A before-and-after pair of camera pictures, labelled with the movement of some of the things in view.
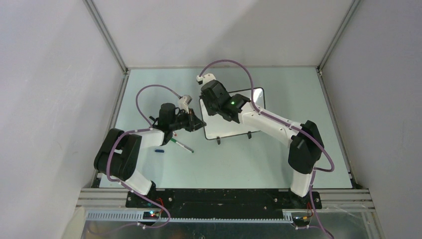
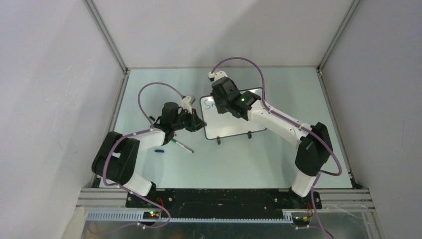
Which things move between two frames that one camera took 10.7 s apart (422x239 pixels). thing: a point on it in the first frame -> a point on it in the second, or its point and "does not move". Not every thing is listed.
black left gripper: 193,122 does not move
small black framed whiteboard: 216,126 does not move
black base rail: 224,202 does not move
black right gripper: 210,111 -> 220,109
